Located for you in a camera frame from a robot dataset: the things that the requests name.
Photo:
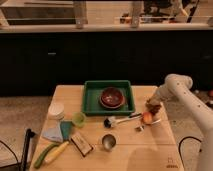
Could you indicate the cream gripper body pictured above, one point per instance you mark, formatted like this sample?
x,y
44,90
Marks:
x,y
154,100

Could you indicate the small green cup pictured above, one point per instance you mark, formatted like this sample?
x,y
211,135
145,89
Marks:
x,y
78,119

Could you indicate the metal cup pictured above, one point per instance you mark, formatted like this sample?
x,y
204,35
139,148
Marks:
x,y
108,142

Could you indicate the green cucumber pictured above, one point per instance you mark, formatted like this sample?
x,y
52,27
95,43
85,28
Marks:
x,y
40,159

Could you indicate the brown rectangular box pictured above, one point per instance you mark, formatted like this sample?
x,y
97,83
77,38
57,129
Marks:
x,y
81,143

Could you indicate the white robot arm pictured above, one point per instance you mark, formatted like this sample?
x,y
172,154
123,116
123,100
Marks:
x,y
179,86

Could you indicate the orange peach fruit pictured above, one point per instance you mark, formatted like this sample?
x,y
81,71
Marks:
x,y
147,118

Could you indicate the black stand pole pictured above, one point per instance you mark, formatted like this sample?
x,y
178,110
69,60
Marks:
x,y
29,135

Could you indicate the green plastic tray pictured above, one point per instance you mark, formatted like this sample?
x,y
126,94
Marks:
x,y
91,93

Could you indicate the small dark metal clip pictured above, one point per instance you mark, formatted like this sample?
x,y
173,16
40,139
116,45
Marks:
x,y
139,129

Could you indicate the black and white brush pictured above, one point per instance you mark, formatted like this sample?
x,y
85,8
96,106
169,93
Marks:
x,y
112,121

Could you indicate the yellow corn cob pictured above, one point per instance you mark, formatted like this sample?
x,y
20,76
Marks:
x,y
53,155

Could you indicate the teal sponge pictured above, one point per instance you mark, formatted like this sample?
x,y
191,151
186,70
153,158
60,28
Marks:
x,y
66,127

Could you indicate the light blue cloth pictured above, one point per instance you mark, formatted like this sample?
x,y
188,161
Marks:
x,y
53,134

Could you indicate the dark red grape bunch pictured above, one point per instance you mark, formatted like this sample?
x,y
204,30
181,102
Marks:
x,y
153,109

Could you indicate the dark red bowl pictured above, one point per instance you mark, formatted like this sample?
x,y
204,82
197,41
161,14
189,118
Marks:
x,y
111,98

